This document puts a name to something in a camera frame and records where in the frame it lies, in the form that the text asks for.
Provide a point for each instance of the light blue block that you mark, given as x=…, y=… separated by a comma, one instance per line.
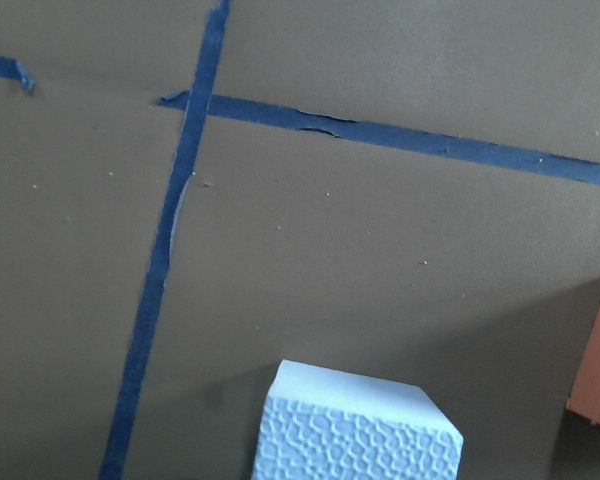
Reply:
x=319, y=423

